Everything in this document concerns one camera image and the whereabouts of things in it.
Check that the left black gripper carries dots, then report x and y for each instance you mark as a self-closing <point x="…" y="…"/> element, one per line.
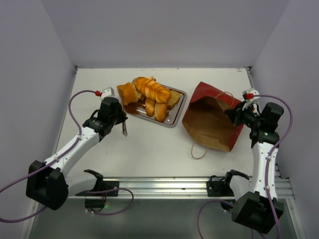
<point x="122" y="115"/>

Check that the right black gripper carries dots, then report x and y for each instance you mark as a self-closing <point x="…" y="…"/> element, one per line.
<point x="234" y="114"/>

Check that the metal tongs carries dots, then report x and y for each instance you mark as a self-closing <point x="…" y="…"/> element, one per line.
<point x="124" y="129"/>

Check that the orange bread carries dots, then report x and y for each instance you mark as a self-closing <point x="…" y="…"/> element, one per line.
<point x="127" y="93"/>

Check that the red paper bag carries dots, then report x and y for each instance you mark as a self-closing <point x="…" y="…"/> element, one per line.
<point x="205" y="120"/>

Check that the long glazed bread loaf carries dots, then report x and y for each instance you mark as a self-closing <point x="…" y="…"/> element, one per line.
<point x="150" y="106"/>

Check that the braided golden bread loaf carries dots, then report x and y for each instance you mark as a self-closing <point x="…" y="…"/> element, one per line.
<point x="152" y="90"/>

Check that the golden baguette roll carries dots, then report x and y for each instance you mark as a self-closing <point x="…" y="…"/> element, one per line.
<point x="160" y="111"/>

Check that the brown seeded bread slice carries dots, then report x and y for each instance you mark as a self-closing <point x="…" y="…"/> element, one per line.
<point x="175" y="96"/>

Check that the fake sandwich wedge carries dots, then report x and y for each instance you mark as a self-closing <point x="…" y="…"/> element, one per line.
<point x="139" y="95"/>

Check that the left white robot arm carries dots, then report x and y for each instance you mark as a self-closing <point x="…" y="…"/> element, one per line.
<point x="49" y="183"/>

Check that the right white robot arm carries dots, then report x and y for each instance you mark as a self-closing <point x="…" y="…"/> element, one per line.
<point x="256" y="202"/>

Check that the stainless steel tray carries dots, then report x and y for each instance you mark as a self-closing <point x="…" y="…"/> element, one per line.
<point x="138" y="109"/>

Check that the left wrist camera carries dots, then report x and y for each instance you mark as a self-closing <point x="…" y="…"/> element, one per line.
<point x="107" y="92"/>

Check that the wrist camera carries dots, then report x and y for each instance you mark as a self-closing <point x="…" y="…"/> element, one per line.
<point x="107" y="92"/>
<point x="250" y="96"/>

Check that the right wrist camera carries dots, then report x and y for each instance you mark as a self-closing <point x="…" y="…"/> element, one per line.
<point x="250" y="96"/>

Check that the aluminium mounting rail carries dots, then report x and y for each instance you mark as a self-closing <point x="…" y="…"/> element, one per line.
<point x="169" y="187"/>

